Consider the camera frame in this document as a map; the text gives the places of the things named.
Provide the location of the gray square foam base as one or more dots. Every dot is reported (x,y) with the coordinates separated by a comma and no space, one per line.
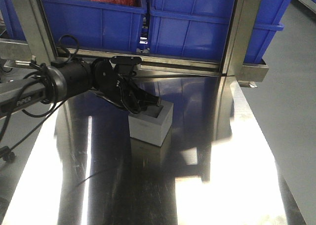
(152,125)

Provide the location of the steel left rack post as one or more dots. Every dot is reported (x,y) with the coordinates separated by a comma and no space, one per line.
(36,29)

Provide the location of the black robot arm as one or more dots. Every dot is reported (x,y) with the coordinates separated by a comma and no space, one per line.
(49,85)

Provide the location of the large blue bin on rack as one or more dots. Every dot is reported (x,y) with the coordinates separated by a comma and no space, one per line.
(199,28)

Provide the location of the steel rack post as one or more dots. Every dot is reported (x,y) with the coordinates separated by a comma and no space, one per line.
(36,29)
(239,34)

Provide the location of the blue bin with red contents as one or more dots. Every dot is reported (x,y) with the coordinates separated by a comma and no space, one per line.
(97,24)

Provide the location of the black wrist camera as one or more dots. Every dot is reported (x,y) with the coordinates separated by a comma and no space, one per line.
(125,65)

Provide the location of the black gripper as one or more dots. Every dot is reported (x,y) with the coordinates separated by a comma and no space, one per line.
(119,91)

